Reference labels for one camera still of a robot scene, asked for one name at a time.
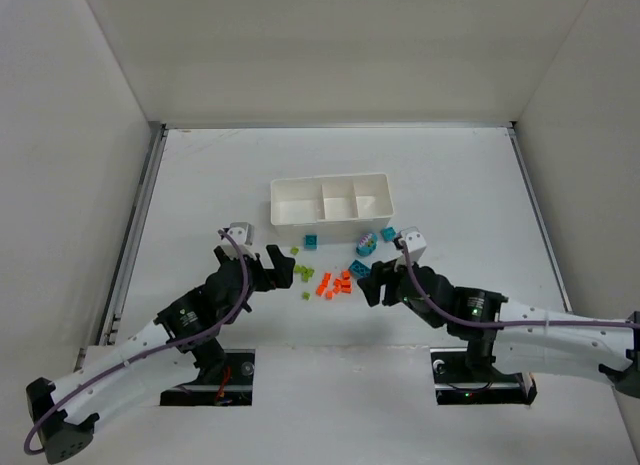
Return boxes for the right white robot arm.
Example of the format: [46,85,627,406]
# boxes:
[357,261,639,398]

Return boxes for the long teal lego brick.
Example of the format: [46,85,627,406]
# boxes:
[348,260,371,279]

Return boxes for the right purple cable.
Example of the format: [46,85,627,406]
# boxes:
[394,238,640,331]

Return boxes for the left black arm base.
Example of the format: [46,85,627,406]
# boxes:
[159,349,256,408]

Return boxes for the white three-compartment container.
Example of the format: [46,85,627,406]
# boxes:
[270,173,394,242]

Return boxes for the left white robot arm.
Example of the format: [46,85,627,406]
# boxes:
[23,245,295,464]

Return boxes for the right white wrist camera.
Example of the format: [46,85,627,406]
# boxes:
[394,226,427,262]

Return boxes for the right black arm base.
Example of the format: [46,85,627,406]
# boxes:
[430,348,538,406]

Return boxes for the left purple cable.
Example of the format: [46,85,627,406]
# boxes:
[23,228,251,457]

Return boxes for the purple cable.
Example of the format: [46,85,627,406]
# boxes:
[23,228,251,457]
[394,238,640,331]

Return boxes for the square teal lego brick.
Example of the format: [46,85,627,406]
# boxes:
[304,234,318,250]

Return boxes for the small teal lego brick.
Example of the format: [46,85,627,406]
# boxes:
[380,227,396,242]

